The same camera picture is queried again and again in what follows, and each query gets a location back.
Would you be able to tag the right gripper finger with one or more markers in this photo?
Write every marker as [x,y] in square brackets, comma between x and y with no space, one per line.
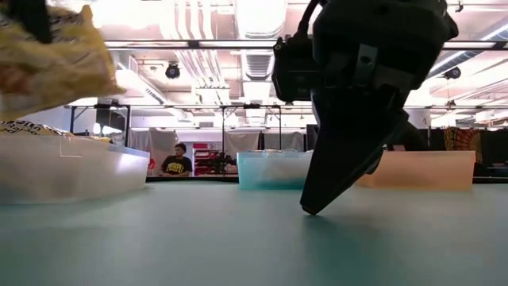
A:
[341,159]

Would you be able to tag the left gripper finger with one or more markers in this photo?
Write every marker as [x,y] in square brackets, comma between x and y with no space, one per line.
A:
[33,20]

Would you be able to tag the yellow Maruchan ramen packet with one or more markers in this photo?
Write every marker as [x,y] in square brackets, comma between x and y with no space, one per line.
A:
[59,71]
[39,129]

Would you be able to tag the white hanging cloth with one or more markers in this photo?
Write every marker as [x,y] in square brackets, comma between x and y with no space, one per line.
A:
[283,140]
[242,141]
[158,139]

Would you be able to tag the teal plastic bin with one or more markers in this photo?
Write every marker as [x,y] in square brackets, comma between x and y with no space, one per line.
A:
[270,171]

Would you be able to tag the orange plastic bin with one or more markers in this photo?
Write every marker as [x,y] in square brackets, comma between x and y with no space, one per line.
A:
[428,171]

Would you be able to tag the black partition panel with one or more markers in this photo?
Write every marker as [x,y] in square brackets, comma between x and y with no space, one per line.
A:
[496,147]
[432,139]

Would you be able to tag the patterned orange tapestry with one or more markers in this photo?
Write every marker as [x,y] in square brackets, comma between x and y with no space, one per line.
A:
[462,139]

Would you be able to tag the red storage rack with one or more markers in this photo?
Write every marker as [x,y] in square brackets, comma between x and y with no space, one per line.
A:
[202,153]

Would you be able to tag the clear plastic bin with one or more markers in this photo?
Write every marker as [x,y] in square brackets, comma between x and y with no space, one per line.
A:
[79,175]

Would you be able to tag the black overhead crossbar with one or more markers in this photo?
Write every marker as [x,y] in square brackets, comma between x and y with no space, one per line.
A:
[193,44]

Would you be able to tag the person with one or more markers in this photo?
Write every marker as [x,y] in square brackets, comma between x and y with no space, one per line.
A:
[176,165]

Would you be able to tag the black ceiling camera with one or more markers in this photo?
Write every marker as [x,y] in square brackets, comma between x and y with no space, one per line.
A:
[452,72]
[172,70]

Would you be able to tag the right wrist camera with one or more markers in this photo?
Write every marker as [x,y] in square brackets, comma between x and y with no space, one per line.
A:
[293,71]

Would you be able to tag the black background rig frame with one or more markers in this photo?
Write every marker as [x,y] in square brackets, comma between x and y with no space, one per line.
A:
[223,127]
[128,119]

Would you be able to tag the black aluminium table frame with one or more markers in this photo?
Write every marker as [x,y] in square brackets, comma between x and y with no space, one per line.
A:
[190,179]

